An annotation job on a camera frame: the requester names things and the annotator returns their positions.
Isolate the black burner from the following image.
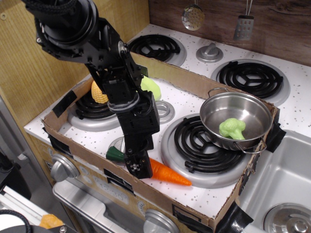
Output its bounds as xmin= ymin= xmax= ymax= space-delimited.
xmin=211 ymin=59 xmax=290 ymax=106
xmin=68 ymin=91 xmax=120 ymax=132
xmin=128 ymin=34 xmax=187 ymax=67
xmin=160 ymin=114 xmax=250 ymax=188

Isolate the orange object lower left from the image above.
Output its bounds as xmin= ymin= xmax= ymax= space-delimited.
xmin=39 ymin=214 xmax=64 ymax=229

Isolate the hanging metal strainer spoon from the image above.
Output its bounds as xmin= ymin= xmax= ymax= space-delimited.
xmin=182 ymin=0 xmax=205 ymax=31

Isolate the silver knob front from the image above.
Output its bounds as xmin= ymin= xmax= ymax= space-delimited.
xmin=108 ymin=136 xmax=125 ymax=153

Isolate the light green plastic plate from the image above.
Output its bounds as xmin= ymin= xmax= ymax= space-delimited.
xmin=140 ymin=76 xmax=161 ymax=101

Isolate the back right black burner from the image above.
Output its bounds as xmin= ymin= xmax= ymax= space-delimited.
xmin=211 ymin=59 xmax=290 ymax=106

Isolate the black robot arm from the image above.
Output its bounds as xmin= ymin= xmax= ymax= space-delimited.
xmin=25 ymin=0 xmax=160 ymax=179

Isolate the silver oven knob right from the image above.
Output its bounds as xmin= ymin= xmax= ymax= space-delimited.
xmin=143 ymin=209 xmax=180 ymax=233

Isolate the silver knob centre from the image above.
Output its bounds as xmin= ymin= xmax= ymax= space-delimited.
xmin=155 ymin=100 xmax=175 ymax=124

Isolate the cardboard fence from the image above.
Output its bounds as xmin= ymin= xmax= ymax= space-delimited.
xmin=41 ymin=52 xmax=287 ymax=233

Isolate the hanging grey spatula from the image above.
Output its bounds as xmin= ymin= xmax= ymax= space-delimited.
xmin=233 ymin=0 xmax=254 ymax=41

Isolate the silver sink drain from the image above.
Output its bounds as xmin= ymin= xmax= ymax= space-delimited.
xmin=263 ymin=203 xmax=311 ymax=233

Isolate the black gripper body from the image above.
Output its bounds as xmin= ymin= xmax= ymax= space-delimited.
xmin=117 ymin=91 xmax=160 ymax=155

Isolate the silver oven knob left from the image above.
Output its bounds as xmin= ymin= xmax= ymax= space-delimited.
xmin=51 ymin=153 xmax=80 ymax=182

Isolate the oven door handle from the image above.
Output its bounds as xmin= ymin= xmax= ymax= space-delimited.
xmin=53 ymin=181 xmax=144 ymax=233

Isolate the silver knob back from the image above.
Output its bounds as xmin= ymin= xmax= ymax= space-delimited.
xmin=196 ymin=43 xmax=224 ymax=63

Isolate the orange toy carrot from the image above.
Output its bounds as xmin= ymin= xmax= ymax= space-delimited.
xmin=106 ymin=146 xmax=192 ymax=186

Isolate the stainless steel pot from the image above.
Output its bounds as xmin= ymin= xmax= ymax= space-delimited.
xmin=200 ymin=87 xmax=273 ymax=154

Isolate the back left black burner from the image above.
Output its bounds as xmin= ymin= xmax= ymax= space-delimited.
xmin=128 ymin=34 xmax=187 ymax=67

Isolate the front left black burner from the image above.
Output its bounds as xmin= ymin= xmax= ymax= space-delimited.
xmin=68 ymin=91 xmax=120 ymax=132

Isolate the black cable lower left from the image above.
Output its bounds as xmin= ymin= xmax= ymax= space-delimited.
xmin=0 ymin=209 xmax=33 ymax=233

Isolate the yellow toy corn cob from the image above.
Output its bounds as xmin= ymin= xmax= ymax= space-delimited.
xmin=91 ymin=81 xmax=108 ymax=104

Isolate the silver sink basin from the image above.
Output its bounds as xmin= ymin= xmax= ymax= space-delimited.
xmin=239 ymin=131 xmax=311 ymax=233

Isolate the silver oven knob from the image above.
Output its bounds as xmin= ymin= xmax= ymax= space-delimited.
xmin=51 ymin=153 xmax=80 ymax=182
xmin=143 ymin=209 xmax=180 ymax=233

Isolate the green toy broccoli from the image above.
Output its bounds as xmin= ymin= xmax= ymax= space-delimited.
xmin=219 ymin=118 xmax=246 ymax=140

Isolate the front right black burner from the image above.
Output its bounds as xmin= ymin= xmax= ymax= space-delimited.
xmin=160 ymin=114 xmax=250 ymax=188

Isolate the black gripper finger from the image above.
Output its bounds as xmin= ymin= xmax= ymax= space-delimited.
xmin=124 ymin=150 xmax=153 ymax=179

